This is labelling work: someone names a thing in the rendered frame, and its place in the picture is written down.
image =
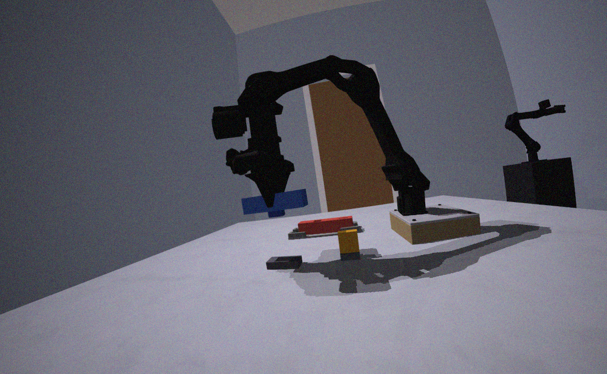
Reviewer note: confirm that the blue bar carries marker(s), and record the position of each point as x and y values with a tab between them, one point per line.
282	201

